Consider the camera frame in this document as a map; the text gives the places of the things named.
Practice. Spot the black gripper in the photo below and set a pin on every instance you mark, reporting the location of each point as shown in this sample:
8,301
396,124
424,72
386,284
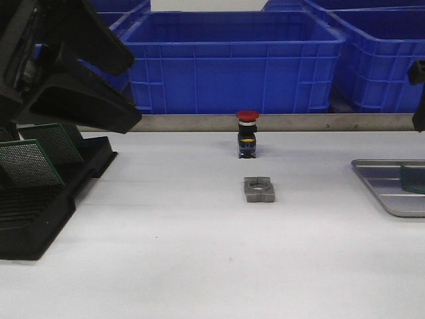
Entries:
42,78

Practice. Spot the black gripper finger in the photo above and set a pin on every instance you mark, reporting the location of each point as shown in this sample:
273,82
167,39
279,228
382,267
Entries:
416,78

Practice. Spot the green perforated board front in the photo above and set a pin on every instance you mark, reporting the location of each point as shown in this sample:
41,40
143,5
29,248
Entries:
412,179

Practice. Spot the green perforated board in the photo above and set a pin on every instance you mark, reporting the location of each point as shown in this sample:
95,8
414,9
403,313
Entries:
24,164
54,141
74,135
412,179

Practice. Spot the silver metal tray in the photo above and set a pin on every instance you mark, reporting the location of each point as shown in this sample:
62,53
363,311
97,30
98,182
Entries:
382,177

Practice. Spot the black circuit board rack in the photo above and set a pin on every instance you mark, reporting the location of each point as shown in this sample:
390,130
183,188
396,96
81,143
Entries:
31,218

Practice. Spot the blue plastic crate right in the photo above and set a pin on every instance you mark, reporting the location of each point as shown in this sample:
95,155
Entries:
380,47

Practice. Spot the blue plastic crate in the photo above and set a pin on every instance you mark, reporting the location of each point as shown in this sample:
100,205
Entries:
223,62
89,37
380,47

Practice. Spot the blue plastic crate left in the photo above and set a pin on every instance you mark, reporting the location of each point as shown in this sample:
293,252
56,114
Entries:
89,37

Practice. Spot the blue crate back left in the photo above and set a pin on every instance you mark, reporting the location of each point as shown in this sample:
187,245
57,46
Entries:
117,9

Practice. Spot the blue plastic crate centre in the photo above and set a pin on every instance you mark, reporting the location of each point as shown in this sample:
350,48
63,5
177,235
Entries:
223,62

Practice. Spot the blue crate back right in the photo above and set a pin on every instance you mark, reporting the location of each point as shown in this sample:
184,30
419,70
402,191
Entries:
328,5

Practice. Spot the red emergency stop button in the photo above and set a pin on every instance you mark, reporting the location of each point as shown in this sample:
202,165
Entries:
246,133

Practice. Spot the grey metal clamp block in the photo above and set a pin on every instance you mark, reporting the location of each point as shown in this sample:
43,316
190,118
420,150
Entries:
259,190

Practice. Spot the metal table edge rail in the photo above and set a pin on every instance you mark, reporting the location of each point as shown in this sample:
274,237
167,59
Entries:
278,123

